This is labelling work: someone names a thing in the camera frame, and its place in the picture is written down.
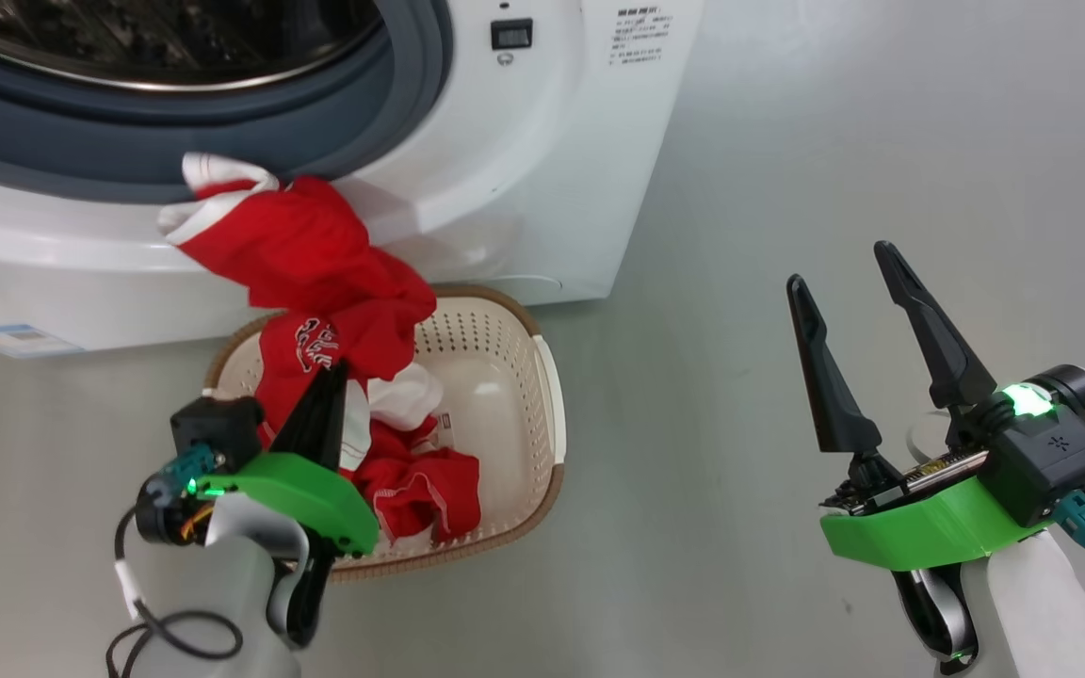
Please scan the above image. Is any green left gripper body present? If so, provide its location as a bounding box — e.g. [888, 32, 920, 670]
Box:
[199, 452, 381, 651]

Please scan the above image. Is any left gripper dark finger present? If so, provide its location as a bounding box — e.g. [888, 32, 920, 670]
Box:
[316, 358, 351, 472]
[271, 369, 332, 458]

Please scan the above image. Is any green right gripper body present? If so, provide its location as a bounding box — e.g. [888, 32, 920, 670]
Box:
[819, 450, 1054, 573]

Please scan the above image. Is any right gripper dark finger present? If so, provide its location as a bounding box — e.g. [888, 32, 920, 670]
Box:
[785, 274, 883, 456]
[873, 240, 998, 411]

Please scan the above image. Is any red and white garment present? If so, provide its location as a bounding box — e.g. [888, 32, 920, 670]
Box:
[158, 153, 483, 547]

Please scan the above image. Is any cream laundry basket brown rim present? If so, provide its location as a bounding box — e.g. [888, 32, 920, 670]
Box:
[202, 285, 568, 582]

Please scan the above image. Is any white front-load washing machine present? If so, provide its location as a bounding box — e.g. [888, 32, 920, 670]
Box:
[0, 0, 705, 360]

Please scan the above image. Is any stainless steel washing machine drum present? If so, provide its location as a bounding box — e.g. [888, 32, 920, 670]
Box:
[0, 0, 385, 92]

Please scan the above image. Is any blue energy label sticker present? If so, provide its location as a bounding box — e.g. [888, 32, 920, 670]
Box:
[0, 324, 84, 360]

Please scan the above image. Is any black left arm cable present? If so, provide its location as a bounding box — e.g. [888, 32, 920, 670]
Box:
[107, 508, 244, 678]

